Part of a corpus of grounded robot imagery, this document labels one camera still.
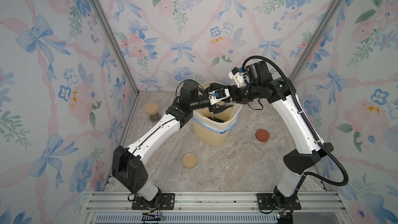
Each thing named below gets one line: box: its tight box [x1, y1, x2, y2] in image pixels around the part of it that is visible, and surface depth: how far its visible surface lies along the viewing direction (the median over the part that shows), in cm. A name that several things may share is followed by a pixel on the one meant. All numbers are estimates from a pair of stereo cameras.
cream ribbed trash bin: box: [192, 107, 241, 147], surface depth 74 cm
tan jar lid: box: [182, 152, 198, 170], surface depth 88 cm
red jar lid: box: [255, 128, 270, 143], surface depth 99 cm
